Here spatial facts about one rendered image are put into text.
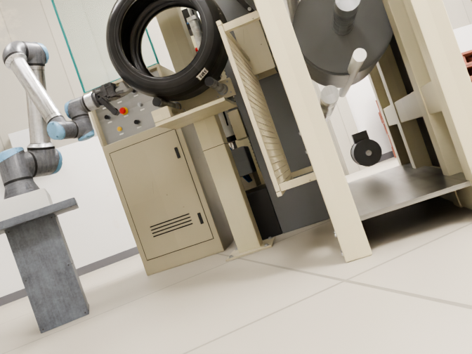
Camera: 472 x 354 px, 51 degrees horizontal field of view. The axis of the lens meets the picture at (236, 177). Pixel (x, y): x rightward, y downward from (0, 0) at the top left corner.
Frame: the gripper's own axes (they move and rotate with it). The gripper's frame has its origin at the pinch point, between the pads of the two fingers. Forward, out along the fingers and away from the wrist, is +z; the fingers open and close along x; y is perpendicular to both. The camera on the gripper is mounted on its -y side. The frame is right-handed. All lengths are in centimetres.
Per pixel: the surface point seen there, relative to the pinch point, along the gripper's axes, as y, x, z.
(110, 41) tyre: 22.9, -12.2, 1.8
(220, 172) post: -54, 28, 24
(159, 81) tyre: -4.4, -12.6, 18.4
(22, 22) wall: 161, 231, -162
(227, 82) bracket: -9, 26, 44
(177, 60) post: 13.0, 28.3, 21.4
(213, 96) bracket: -13.7, 26.0, 34.1
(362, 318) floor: -102, -123, 76
